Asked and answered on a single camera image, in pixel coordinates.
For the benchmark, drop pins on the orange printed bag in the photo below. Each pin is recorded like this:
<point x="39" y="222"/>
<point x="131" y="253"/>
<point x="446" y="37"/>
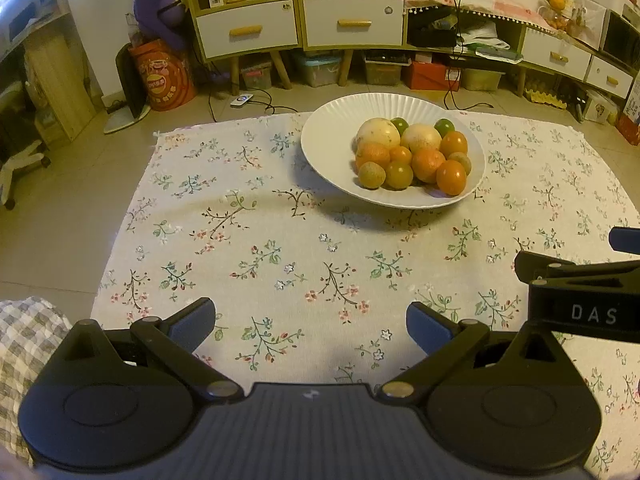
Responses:
<point x="162" y="80"/>

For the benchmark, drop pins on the brownish green round fruit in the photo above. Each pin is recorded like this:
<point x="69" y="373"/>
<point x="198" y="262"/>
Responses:
<point x="461" y="161"/>

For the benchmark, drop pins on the red box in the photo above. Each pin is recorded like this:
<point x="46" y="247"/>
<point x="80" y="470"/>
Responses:
<point x="430" y="77"/>

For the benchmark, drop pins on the black panel heater white base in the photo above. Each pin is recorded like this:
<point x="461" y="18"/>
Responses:
<point x="125" y="90"/>

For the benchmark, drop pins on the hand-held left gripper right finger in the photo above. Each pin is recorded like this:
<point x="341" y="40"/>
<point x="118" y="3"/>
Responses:
<point x="427" y="327"/>

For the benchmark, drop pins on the blue-lid storage box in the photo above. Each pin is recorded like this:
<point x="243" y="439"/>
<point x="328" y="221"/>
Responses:
<point x="317" y="71"/>

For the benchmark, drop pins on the orange mandarin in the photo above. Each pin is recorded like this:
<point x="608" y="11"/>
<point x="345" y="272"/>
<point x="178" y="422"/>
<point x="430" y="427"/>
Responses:
<point x="372" y="156"/>
<point x="428" y="165"/>

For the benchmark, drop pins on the glass stand with oranges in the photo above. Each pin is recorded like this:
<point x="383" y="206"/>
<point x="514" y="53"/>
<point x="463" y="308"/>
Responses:
<point x="555" y="2"/>

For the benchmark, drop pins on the pale clear storage box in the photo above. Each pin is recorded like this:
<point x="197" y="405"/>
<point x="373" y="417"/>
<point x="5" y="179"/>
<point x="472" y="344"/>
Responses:
<point x="482" y="80"/>

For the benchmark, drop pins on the purple plush toy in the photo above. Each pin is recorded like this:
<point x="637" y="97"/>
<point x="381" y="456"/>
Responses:
<point x="160" y="10"/>

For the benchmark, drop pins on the small smooth orange fruit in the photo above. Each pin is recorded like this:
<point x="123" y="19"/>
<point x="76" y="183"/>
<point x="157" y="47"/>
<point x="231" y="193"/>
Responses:
<point x="401" y="155"/>

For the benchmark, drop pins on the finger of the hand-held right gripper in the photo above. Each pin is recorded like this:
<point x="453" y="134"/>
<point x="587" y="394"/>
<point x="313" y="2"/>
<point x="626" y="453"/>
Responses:
<point x="627" y="240"/>
<point x="545" y="270"/>

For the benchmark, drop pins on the yellow egg tray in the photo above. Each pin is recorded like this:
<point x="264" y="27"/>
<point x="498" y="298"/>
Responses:
<point x="545" y="98"/>

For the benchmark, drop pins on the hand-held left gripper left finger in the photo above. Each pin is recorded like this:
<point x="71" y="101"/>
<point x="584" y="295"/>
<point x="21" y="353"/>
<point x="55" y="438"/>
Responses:
<point x="192" y="322"/>

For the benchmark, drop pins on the green lime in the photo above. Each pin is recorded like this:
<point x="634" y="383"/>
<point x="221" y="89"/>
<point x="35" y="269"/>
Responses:
<point x="444" y="125"/>
<point x="401" y="123"/>

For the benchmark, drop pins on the white drawer round lock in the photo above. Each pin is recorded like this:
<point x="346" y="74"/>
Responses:
<point x="352" y="22"/>

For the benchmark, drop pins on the small white floor device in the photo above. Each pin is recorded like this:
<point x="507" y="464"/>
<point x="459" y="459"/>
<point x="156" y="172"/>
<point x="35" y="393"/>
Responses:
<point x="241" y="100"/>

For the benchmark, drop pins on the small clear storage box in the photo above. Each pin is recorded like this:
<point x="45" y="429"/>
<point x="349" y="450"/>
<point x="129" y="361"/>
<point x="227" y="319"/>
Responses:
<point x="256" y="76"/>

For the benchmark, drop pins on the small white drawer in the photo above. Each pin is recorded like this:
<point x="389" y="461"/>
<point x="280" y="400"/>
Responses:
<point x="610" y="80"/>

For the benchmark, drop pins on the clear storage box dark contents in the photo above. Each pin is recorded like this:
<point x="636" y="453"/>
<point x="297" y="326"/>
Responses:
<point x="385" y="71"/>

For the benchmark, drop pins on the smooth yellow-green fruit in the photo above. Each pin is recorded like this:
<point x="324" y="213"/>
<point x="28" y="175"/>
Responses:
<point x="398" y="175"/>

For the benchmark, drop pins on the black box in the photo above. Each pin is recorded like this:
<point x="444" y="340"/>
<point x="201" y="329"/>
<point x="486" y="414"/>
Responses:
<point x="432" y="37"/>

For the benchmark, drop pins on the white ribbed plate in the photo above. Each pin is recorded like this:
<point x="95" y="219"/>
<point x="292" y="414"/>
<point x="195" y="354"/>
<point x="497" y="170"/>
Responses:
<point x="330" y="150"/>

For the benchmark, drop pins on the wooden cabinet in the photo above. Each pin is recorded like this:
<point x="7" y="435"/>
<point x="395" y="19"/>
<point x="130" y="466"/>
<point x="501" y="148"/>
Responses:
<point x="279" y="67"/>

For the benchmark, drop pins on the wooden desk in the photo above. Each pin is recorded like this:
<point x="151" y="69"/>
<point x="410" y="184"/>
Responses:
<point x="60" y="80"/>

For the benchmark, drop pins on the speckled yellow-green fruit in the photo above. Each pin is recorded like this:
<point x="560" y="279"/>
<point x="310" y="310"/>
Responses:
<point x="371" y="175"/>

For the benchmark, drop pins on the floral tablecloth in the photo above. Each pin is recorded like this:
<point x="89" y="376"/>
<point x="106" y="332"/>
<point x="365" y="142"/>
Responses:
<point x="250" y="240"/>

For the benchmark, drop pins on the microwave oven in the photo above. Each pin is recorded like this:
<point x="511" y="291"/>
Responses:
<point x="620" y="40"/>

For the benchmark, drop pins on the grey checked clothing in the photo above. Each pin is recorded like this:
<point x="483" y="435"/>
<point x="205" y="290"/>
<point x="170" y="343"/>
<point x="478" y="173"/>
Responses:
<point x="30" y="360"/>

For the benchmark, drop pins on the spotted yellow pear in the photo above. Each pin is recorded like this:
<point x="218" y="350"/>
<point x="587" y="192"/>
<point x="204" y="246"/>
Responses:
<point x="377" y="134"/>

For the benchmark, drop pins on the round yellow pear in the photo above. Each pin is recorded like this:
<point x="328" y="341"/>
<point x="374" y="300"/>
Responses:
<point x="421" y="137"/>

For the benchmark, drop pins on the pile of white papers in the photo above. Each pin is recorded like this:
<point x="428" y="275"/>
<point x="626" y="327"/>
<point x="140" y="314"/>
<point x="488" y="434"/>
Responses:
<point x="490" y="42"/>

